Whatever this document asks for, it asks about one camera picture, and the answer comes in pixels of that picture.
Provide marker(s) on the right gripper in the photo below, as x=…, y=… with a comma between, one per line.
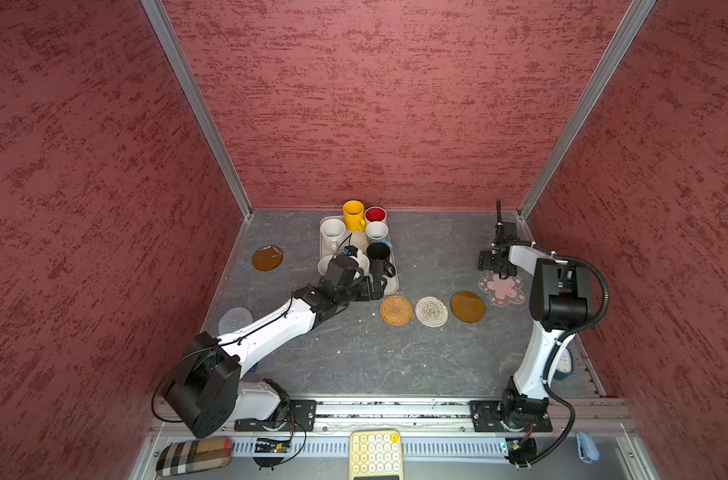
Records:
x=485, y=263

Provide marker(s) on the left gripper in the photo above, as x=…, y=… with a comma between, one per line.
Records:
x=366, y=294

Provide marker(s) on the pink flower coaster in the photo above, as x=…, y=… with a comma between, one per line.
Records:
x=503, y=292

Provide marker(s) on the brown wooden coaster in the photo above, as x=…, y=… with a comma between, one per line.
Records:
x=468, y=307

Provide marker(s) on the woven rattan coaster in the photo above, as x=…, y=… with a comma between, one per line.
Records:
x=396, y=311

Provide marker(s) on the white braided coaster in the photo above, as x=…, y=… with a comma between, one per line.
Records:
x=431, y=312

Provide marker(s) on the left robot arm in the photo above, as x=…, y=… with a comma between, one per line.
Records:
x=204, y=388

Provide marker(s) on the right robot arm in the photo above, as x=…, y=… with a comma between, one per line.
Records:
x=568, y=295

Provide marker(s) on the brown glossy coaster left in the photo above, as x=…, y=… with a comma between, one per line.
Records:
x=267, y=258

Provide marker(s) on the grey round coaster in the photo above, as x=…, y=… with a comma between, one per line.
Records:
x=234, y=320

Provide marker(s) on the lavender mug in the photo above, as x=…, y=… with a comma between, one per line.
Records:
x=323, y=264

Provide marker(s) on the white mug front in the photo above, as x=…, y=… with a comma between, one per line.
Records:
x=363, y=261

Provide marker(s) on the white mug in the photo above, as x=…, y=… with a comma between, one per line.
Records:
x=363, y=261
x=333, y=232

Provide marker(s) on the beige serving tray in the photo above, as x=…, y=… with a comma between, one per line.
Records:
x=357, y=239

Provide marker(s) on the black mug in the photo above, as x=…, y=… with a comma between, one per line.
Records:
x=379, y=255

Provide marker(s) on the white mug rear left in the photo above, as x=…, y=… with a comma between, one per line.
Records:
x=333, y=232

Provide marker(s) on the blue floral mug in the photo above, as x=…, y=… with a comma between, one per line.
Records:
x=378, y=232

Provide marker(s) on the yellow mug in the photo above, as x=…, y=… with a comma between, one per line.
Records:
x=354, y=215

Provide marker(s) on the red interior mug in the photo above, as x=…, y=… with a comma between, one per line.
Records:
x=376, y=214

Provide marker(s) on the teal alarm clock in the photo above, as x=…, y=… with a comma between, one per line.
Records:
x=564, y=366

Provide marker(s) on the yellow keypad calculator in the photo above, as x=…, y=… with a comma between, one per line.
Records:
x=376, y=454

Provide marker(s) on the light blue small device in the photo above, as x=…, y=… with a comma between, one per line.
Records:
x=587, y=448

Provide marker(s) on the plaid glasses case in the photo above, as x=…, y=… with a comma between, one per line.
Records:
x=194, y=456

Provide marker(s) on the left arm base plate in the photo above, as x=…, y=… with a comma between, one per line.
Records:
x=301, y=414

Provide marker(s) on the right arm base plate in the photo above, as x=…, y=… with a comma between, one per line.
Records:
x=491, y=416

